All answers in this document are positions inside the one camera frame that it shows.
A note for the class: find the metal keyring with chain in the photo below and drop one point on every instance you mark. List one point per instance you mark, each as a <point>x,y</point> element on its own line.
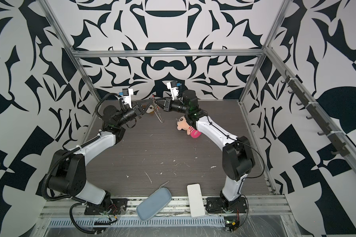
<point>156,110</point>

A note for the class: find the wall hook rack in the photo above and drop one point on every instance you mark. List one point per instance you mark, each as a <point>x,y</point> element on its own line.
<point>314,109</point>

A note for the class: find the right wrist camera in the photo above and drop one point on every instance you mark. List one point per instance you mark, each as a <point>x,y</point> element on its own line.
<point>173,86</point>

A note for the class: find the brown white plush toy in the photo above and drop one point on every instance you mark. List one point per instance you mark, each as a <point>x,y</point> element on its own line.
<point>150,110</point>

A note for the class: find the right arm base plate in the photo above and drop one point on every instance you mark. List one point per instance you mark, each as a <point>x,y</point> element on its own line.
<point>216,205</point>

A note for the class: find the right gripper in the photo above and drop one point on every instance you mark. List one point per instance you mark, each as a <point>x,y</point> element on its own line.
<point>166,108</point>

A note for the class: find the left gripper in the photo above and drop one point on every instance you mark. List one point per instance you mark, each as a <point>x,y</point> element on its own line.
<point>139,110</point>

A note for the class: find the white rectangular box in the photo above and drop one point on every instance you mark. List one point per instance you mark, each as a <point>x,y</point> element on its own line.
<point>196,205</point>

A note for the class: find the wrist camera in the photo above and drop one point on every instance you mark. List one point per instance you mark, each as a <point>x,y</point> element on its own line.
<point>126,95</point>
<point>173,86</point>

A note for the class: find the pink plush doll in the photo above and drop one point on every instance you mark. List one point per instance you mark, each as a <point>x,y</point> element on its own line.
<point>183,125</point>

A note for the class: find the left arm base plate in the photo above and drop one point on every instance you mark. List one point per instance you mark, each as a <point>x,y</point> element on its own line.
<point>115,206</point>

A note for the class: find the grey glasses case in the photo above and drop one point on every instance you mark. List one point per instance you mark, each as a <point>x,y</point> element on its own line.
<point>151,206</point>

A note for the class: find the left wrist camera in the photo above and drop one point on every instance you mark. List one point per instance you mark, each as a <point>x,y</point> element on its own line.
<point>126,95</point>

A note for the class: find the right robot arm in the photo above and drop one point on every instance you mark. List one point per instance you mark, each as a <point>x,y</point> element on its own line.
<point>237,156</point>

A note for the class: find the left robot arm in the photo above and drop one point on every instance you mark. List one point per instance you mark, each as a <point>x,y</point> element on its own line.
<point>67,176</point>

